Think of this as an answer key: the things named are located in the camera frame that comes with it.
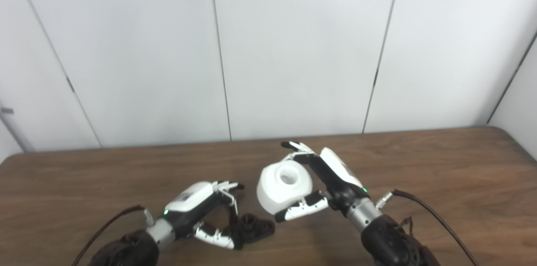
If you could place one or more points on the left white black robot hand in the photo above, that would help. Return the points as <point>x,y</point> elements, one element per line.
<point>188,205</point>

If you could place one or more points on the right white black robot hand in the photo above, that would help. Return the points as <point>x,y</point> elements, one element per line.
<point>335,176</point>

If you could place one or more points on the round white plastic piece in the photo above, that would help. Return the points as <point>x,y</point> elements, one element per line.
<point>281,186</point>

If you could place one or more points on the black flanged holder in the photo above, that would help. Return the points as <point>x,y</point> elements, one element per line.
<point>254,228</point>

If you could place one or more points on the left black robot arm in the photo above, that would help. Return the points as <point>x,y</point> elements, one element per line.
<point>126,247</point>

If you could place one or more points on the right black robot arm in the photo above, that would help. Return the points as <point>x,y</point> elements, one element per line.
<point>390,241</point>

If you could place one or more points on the black panel hinge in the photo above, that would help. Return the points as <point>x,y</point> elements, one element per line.
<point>374,78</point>
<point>70,84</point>

